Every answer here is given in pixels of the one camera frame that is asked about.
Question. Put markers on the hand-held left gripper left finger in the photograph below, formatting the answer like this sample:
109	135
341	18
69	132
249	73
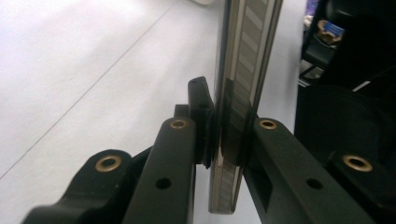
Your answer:
168	161

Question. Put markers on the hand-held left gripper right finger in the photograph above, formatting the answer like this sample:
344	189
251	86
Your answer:
289	174

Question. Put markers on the black round object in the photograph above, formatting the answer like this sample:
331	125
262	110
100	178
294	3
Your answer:
342	124

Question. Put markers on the white table cover sheet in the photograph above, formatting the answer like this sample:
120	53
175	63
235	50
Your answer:
77	62

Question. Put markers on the small blue and tan object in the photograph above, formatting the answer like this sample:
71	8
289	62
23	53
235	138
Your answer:
331	30

